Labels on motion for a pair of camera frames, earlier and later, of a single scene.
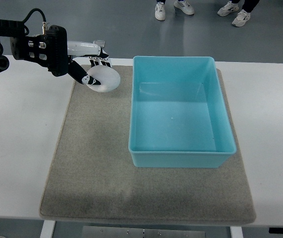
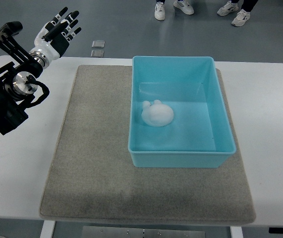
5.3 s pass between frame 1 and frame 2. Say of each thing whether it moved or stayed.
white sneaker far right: stayed
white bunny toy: moved
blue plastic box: stayed
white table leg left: stayed
